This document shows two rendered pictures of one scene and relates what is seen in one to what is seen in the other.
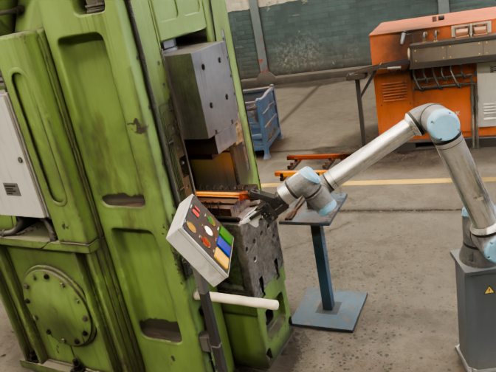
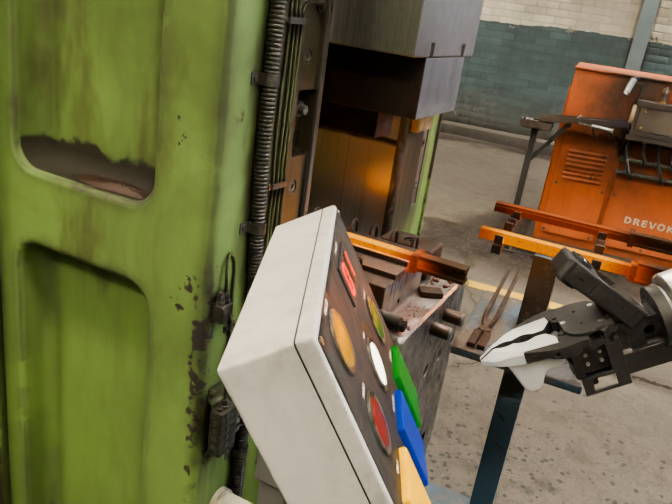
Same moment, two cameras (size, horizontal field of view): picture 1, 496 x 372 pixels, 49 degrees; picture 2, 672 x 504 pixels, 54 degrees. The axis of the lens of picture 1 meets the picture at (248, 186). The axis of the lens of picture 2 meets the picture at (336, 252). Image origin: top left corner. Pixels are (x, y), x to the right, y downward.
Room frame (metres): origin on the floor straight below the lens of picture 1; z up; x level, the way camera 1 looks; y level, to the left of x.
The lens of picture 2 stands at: (1.49, 0.32, 1.43)
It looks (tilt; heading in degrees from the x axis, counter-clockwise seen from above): 21 degrees down; 353
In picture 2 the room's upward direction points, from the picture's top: 8 degrees clockwise
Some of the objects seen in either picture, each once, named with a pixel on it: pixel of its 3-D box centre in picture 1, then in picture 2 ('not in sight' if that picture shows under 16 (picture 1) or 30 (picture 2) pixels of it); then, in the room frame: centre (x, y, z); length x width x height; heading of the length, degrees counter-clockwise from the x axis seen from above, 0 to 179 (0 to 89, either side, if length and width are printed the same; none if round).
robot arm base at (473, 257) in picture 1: (480, 249); not in sight; (2.24, -1.02, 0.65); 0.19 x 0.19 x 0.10
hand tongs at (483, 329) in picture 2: (304, 197); (498, 302); (3.08, -0.32, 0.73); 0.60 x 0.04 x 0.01; 153
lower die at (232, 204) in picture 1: (206, 203); (307, 251); (2.71, 0.24, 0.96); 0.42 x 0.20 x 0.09; 59
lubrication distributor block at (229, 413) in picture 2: (188, 266); (224, 424); (2.35, 0.36, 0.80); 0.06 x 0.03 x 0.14; 149
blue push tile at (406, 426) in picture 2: (223, 246); (406, 437); (2.07, 0.15, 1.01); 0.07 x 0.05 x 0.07; 174
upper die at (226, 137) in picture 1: (191, 139); (331, 65); (2.71, 0.24, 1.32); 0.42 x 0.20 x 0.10; 59
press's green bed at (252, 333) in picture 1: (235, 311); not in sight; (2.76, 0.22, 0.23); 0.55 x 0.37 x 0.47; 59
